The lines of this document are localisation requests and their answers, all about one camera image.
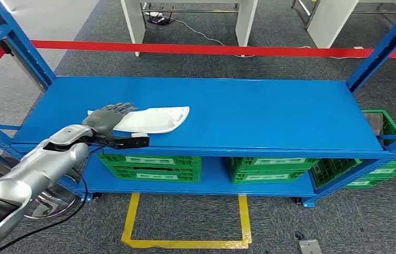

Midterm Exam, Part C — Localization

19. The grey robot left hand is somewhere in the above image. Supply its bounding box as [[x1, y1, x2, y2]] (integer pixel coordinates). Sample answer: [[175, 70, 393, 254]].
[[82, 102, 139, 137]]

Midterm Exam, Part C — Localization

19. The white plastic shell part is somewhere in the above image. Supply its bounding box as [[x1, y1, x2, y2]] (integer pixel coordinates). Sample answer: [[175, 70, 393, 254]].
[[87, 106, 190, 134]]

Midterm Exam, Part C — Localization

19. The blue metal shelf rack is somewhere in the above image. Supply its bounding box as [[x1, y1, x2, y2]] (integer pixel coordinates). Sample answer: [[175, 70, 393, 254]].
[[0, 0, 396, 209]]

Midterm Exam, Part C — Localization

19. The chrome round stool base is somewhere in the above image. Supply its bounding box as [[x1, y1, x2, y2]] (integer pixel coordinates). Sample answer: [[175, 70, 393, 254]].
[[24, 171, 78, 221]]

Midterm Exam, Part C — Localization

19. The grey metal floor plate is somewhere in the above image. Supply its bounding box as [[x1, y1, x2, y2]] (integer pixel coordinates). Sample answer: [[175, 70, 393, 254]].
[[298, 239, 321, 254]]

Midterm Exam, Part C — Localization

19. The white desk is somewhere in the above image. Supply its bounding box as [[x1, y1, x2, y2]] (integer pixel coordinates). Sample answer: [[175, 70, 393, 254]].
[[290, 0, 396, 49]]

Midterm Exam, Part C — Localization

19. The grey flat block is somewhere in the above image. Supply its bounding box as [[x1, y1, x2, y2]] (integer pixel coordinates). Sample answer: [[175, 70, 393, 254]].
[[363, 112, 385, 138]]

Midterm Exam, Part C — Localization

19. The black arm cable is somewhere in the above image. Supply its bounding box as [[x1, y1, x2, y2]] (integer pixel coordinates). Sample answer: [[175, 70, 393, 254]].
[[0, 145, 106, 254]]

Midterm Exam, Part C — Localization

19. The white floor cable with plug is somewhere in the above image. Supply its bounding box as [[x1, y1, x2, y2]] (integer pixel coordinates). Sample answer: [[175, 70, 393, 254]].
[[330, 46, 396, 70]]

